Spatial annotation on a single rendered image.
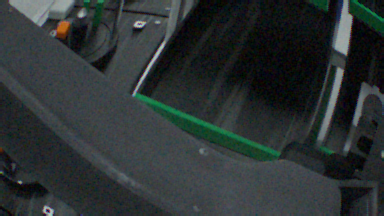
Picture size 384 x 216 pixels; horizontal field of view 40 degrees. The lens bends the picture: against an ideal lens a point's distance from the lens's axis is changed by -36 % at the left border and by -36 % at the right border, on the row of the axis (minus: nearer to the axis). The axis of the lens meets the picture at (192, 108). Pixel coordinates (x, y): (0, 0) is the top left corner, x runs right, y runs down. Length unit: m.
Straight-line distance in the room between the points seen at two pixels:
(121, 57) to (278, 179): 0.73
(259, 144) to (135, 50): 0.48
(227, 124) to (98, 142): 0.35
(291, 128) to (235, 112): 0.05
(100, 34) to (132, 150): 0.77
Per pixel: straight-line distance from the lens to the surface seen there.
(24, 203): 0.76
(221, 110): 0.55
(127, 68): 0.95
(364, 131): 0.34
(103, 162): 0.20
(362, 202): 0.29
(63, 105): 0.20
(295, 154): 0.39
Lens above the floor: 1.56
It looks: 41 degrees down
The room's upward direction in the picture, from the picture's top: 10 degrees clockwise
